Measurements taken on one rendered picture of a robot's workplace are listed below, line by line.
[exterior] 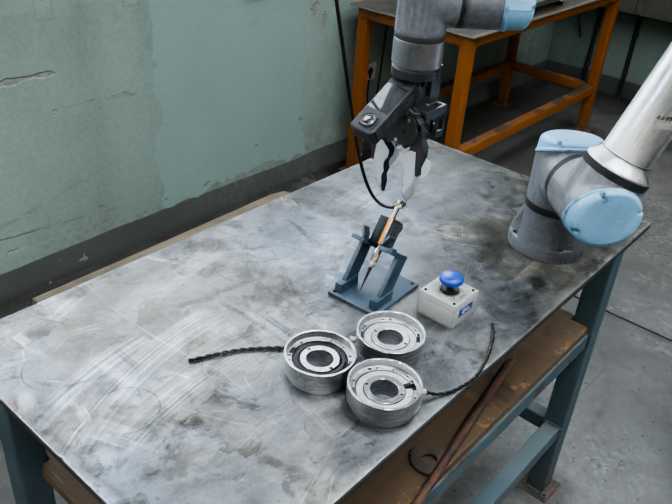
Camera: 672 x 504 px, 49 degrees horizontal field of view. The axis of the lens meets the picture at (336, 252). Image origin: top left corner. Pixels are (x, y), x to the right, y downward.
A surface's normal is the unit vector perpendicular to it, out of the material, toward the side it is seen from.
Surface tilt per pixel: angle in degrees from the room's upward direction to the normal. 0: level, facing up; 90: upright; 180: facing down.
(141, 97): 90
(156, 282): 0
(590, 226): 97
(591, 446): 0
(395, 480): 0
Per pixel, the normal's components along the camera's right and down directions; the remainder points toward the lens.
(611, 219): 0.03, 0.63
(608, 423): 0.07, -0.85
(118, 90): 0.75, 0.39
